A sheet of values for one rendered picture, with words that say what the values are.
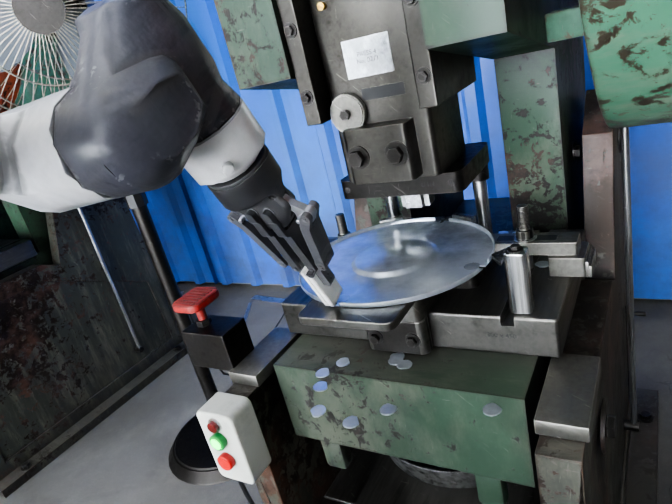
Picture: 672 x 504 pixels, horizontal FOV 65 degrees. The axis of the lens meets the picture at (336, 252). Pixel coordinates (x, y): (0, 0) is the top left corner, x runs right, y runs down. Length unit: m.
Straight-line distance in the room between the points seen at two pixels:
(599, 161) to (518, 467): 0.56
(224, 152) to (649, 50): 0.36
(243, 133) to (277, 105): 1.81
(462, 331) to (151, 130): 0.52
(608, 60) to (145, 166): 0.37
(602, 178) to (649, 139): 0.90
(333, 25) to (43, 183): 0.45
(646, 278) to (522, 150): 1.22
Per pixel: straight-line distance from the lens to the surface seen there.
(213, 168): 0.53
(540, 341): 0.77
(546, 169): 1.00
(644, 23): 0.47
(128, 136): 0.43
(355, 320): 0.65
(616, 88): 0.53
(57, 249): 2.15
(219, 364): 0.93
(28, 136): 0.49
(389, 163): 0.75
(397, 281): 0.72
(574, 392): 0.73
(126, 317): 2.29
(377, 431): 0.85
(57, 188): 0.49
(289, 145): 2.36
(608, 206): 1.07
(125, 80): 0.45
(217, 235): 2.86
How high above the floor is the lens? 1.10
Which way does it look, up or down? 21 degrees down
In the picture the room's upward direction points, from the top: 14 degrees counter-clockwise
